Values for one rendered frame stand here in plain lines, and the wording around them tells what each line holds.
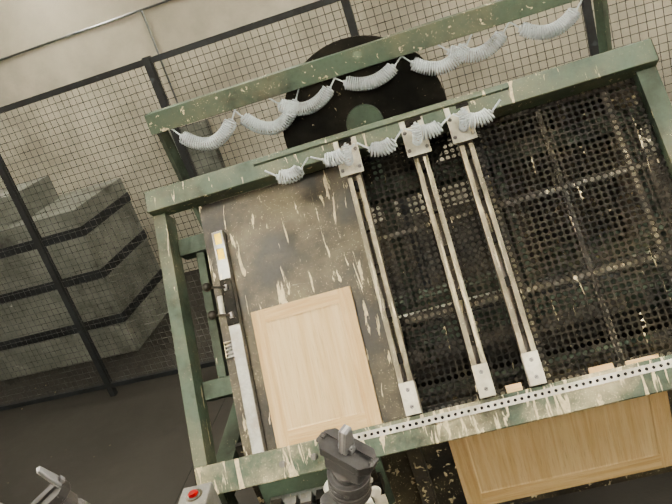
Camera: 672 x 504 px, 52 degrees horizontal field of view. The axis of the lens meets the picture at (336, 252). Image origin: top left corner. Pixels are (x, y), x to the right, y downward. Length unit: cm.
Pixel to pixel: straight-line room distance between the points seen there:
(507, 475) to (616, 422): 50
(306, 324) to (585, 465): 133
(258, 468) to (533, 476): 118
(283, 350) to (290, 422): 29
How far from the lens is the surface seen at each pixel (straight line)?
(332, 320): 283
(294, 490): 287
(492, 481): 319
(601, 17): 347
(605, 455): 321
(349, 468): 136
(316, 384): 283
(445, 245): 277
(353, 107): 335
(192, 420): 295
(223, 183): 302
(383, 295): 279
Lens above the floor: 244
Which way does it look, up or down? 20 degrees down
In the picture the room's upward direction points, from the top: 19 degrees counter-clockwise
